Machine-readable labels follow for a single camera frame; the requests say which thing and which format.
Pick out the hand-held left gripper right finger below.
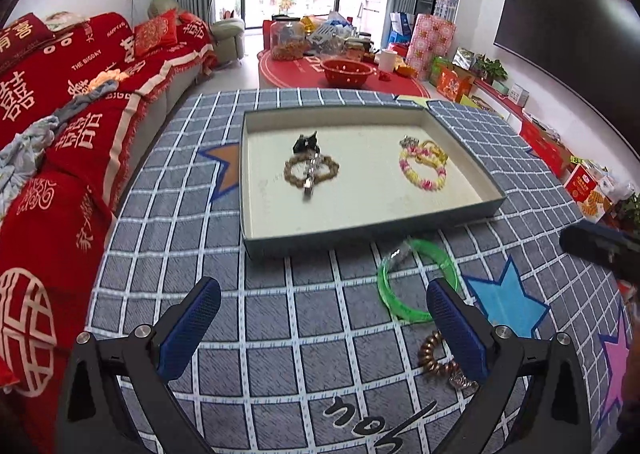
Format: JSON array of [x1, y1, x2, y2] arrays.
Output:
[[426, 277, 593, 454]]

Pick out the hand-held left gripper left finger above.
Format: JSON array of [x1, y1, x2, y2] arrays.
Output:
[[65, 277, 222, 454]]

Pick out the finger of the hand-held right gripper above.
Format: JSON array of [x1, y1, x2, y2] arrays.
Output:
[[559, 221, 640, 281]]

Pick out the green plastic bangle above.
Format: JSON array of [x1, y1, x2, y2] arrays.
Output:
[[377, 238, 460, 325]]

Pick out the colourful bead bracelet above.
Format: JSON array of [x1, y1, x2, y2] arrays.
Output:
[[398, 147, 447, 192]]

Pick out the grey-green shallow tray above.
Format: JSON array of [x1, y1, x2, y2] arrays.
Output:
[[240, 102, 508, 264]]

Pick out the light wooden bead bracelet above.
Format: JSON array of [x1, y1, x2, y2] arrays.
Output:
[[283, 153, 341, 187]]

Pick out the silver hair clip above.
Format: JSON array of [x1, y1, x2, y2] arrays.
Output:
[[301, 154, 321, 200]]

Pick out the black hair clip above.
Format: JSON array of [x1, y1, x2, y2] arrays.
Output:
[[292, 131, 321, 155]]

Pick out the large pink star sticker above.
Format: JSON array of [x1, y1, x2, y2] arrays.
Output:
[[597, 314, 633, 430]]

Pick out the blue star sticker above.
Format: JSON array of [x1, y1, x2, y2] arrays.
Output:
[[462, 257, 551, 340]]

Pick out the orange biscuit box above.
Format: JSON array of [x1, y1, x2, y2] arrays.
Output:
[[564, 163, 613, 222]]

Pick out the grey checked tablecloth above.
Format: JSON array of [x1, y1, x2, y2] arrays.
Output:
[[85, 88, 633, 454]]

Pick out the red gift box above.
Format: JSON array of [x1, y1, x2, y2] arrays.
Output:
[[520, 117, 573, 175]]

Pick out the sofa with red cover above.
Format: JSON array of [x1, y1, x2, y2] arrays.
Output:
[[0, 9, 221, 454]]

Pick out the orange star sticker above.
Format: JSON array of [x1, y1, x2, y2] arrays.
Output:
[[196, 141, 243, 202]]

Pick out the red low shelf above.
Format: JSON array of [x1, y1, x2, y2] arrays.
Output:
[[472, 78, 531, 122]]

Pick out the green potted plant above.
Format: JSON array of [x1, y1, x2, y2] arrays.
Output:
[[470, 53, 508, 82]]

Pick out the orange patterned gift box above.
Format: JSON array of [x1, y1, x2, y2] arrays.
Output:
[[437, 65, 476, 102]]

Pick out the grey crumpled blanket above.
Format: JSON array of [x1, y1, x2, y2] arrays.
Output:
[[0, 114, 61, 215]]

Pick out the braided grey pink cloth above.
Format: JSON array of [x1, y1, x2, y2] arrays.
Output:
[[55, 68, 131, 115]]

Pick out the pink red wrapped box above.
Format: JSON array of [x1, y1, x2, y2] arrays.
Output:
[[406, 14, 458, 81]]

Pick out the red round table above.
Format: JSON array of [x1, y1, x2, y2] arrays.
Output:
[[257, 47, 431, 98]]

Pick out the red plastic basket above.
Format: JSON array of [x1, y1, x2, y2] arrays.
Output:
[[320, 58, 377, 88]]

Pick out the blue white bag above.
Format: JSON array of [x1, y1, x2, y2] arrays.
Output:
[[389, 12, 416, 48]]

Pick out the small red patterned cushion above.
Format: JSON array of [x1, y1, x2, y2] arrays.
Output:
[[132, 9, 180, 58]]

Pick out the clear jar of snacks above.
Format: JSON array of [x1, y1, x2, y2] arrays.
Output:
[[270, 22, 307, 60]]

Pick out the large red cushion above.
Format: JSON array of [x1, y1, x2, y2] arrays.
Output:
[[0, 12, 56, 68]]

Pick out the brown coiled bead bracelet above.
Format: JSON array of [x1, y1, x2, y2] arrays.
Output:
[[418, 329, 461, 377]]

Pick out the silver heart key ring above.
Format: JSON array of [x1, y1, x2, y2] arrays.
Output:
[[447, 369, 480, 391]]

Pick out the black wall television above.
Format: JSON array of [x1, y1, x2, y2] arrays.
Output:
[[492, 0, 640, 160]]

